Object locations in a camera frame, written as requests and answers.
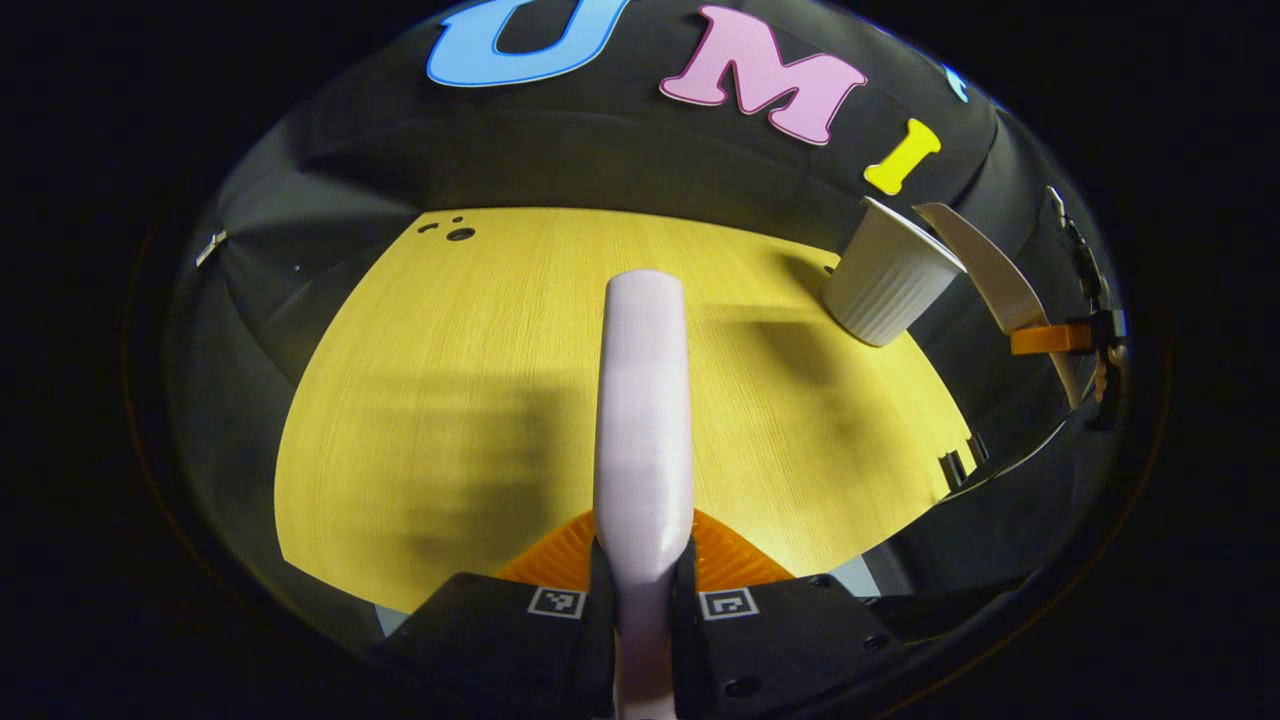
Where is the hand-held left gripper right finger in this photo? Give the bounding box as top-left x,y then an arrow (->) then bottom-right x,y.
675,508 -> 901,717

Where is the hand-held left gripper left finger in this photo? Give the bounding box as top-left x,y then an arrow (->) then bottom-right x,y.
378,508 -> 613,717

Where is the white ribbed garbage bin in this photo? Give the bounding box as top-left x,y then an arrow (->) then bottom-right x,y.
822,196 -> 967,348

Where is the small pink broom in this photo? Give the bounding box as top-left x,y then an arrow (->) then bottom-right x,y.
592,268 -> 697,720

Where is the wooden desktop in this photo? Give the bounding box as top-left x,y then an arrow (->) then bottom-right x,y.
274,207 -> 976,613

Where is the black backdrop cloth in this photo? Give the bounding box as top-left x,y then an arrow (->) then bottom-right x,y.
165,0 -> 1131,641

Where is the black desk edge bracket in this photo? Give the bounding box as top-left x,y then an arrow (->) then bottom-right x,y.
938,435 -> 987,491

